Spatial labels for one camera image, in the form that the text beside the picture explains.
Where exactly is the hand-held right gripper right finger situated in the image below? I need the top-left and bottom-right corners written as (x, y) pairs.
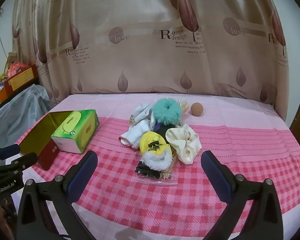
top-left (201, 151), bottom-right (284, 240)

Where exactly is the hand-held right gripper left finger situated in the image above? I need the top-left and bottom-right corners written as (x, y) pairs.
top-left (16, 151), bottom-right (98, 240)

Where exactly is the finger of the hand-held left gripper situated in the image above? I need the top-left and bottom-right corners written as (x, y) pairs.
top-left (0, 152), bottom-right (38, 176)
top-left (0, 144), bottom-right (21, 165)

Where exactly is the gold tin box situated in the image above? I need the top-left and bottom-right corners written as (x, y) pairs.
top-left (18, 110), bottom-right (75, 172)

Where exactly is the cotton swab pack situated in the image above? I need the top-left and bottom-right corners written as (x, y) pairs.
top-left (134, 152), bottom-right (178, 187)

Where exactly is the cream satin scrunchie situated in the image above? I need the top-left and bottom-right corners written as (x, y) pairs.
top-left (165, 124), bottom-right (200, 165)

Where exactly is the white fluffy scrunchie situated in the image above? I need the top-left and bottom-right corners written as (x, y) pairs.
top-left (141, 146), bottom-right (174, 172)

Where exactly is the white cotton glove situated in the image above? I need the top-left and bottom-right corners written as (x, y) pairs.
top-left (119, 119), bottom-right (150, 151)

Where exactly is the long black packet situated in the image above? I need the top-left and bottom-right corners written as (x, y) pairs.
top-left (135, 122), bottom-right (172, 180)

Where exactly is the brown sponge ball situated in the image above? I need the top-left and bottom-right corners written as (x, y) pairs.
top-left (191, 102), bottom-right (205, 117)

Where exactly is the yellow soft cloth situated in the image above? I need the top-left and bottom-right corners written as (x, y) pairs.
top-left (139, 131), bottom-right (173, 156)

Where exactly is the teal fluffy scrunchie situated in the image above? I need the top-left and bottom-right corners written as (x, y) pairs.
top-left (152, 98), bottom-right (182, 125)

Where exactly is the plain white sock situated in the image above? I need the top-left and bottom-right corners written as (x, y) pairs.
top-left (130, 102), bottom-right (155, 126)

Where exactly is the pink checked sheet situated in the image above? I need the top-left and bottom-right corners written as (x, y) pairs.
top-left (11, 92), bottom-right (300, 240)

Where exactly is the pale grey plastic bag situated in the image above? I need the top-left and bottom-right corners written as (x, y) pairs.
top-left (0, 84), bottom-right (53, 153)

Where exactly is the green tissue pack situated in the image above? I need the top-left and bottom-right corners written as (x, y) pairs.
top-left (51, 109), bottom-right (100, 155)

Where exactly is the yellow cardboard box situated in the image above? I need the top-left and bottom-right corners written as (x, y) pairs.
top-left (4, 64), bottom-right (38, 97)

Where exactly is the yellow checked towel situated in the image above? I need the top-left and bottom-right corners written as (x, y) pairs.
top-left (165, 96), bottom-right (190, 123)

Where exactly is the red plastic bag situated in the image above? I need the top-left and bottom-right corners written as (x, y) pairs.
top-left (7, 61), bottom-right (30, 78)

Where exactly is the beige leaf print curtain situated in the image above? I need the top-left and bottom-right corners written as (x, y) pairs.
top-left (12, 0), bottom-right (290, 106)

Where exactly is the dark wooden rail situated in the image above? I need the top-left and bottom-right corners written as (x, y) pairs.
top-left (0, 78), bottom-right (39, 120)

